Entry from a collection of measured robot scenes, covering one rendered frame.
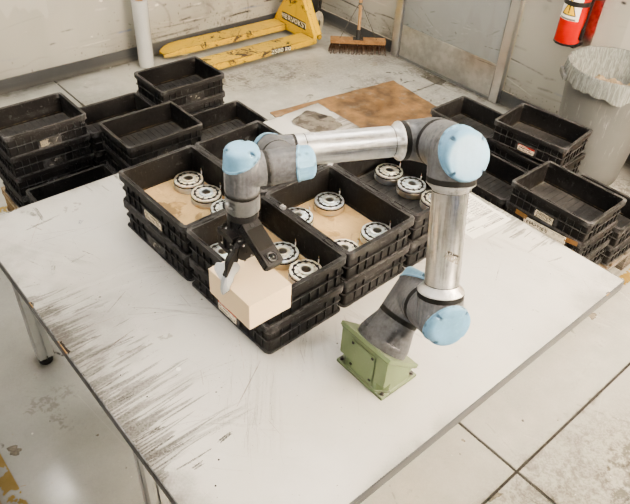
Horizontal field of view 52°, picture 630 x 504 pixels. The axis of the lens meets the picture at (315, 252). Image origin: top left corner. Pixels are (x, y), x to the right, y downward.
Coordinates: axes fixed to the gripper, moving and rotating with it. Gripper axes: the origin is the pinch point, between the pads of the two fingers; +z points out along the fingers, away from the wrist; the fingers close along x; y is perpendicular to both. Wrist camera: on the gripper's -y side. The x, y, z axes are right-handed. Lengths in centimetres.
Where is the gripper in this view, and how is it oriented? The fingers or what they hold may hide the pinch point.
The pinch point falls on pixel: (249, 283)
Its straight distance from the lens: 152.3
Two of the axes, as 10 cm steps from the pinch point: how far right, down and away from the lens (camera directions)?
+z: -0.5, 7.7, 6.3
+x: -7.6, 3.9, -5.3
